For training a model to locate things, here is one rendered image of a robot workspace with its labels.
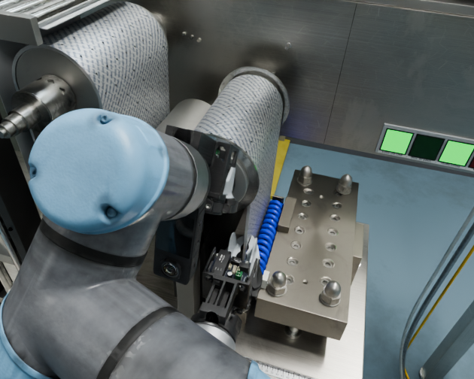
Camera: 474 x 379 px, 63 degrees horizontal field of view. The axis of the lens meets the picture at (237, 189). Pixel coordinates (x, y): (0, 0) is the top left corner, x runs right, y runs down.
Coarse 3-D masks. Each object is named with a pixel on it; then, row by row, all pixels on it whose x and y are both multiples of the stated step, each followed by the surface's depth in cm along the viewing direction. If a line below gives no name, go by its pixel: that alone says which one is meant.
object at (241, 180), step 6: (240, 168) 56; (240, 174) 57; (246, 174) 57; (240, 180) 57; (246, 180) 57; (240, 186) 58; (246, 186) 58; (234, 192) 59; (240, 192) 59; (240, 198) 60
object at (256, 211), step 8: (272, 152) 75; (272, 160) 79; (272, 168) 82; (264, 176) 71; (272, 176) 86; (264, 184) 74; (264, 192) 77; (256, 200) 67; (264, 200) 80; (248, 208) 62; (256, 208) 70; (264, 208) 84; (248, 216) 63; (256, 216) 72; (248, 224) 65; (256, 224) 75; (248, 232) 67; (256, 232) 79; (248, 240) 70
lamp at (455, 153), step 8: (448, 144) 79; (456, 144) 79; (464, 144) 78; (448, 152) 80; (456, 152) 80; (464, 152) 79; (440, 160) 82; (448, 160) 81; (456, 160) 81; (464, 160) 80
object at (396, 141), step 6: (390, 132) 81; (396, 132) 81; (402, 132) 80; (384, 138) 82; (390, 138) 82; (396, 138) 82; (402, 138) 81; (408, 138) 81; (384, 144) 83; (390, 144) 83; (396, 144) 82; (402, 144) 82; (408, 144) 82; (390, 150) 84; (396, 150) 83; (402, 150) 83
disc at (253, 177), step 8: (216, 136) 55; (232, 144) 55; (232, 152) 55; (240, 152) 55; (240, 160) 56; (248, 160) 55; (248, 168) 56; (256, 168) 56; (248, 176) 57; (256, 176) 57; (248, 184) 58; (256, 184) 58; (248, 192) 59; (256, 192) 59; (248, 200) 60; (240, 208) 62
